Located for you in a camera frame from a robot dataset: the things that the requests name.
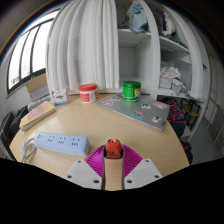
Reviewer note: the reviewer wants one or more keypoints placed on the orange charger block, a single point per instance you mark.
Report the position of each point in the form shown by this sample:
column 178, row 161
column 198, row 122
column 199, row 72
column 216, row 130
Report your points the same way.
column 113, row 148

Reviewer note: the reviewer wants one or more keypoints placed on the cardboard box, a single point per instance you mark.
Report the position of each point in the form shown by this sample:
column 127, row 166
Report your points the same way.
column 36, row 85

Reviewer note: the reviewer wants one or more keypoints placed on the white jar with red lid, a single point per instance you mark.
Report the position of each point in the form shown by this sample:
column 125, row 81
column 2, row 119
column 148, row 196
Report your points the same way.
column 88, row 94

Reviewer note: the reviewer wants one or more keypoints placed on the small white printed box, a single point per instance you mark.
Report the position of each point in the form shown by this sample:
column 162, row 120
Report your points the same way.
column 59, row 97

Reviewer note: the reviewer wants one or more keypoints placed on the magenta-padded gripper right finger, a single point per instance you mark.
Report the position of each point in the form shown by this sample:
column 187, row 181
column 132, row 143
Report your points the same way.
column 143, row 172

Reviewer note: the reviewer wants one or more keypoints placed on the tan and pink book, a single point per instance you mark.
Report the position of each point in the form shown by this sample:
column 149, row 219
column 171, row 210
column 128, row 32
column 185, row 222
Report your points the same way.
column 36, row 115

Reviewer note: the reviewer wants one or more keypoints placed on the colourful patterned bag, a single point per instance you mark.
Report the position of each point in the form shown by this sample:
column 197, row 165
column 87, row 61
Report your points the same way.
column 175, row 111

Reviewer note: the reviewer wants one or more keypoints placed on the grey laptop with stickers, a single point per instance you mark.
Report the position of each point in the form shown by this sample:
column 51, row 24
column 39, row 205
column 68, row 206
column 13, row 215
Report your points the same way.
column 133, row 111

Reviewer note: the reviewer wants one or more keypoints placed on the black metal rack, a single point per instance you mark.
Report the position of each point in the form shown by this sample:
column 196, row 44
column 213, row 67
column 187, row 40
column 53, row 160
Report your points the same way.
column 192, row 113

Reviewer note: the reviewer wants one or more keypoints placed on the pale blue power strip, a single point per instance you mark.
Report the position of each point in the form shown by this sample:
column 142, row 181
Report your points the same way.
column 61, row 143

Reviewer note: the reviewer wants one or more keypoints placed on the white radiator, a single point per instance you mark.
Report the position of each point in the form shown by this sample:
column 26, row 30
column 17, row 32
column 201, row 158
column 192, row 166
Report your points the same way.
column 38, row 103

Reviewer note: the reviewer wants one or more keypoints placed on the white curtain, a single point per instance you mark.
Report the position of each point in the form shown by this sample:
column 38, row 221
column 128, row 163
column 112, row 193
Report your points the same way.
column 83, row 46

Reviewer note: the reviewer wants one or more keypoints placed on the white shelf unit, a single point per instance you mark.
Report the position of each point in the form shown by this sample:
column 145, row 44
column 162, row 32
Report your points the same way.
column 143, row 60

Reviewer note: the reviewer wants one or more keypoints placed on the dark-framed window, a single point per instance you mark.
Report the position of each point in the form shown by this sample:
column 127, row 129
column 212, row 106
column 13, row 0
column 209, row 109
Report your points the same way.
column 28, row 56

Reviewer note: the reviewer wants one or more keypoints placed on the green round canister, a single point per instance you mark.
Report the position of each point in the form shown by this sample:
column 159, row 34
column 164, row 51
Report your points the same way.
column 131, row 91

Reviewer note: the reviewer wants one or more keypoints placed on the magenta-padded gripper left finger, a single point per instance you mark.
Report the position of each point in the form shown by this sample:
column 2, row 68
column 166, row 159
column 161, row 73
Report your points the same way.
column 82, row 173

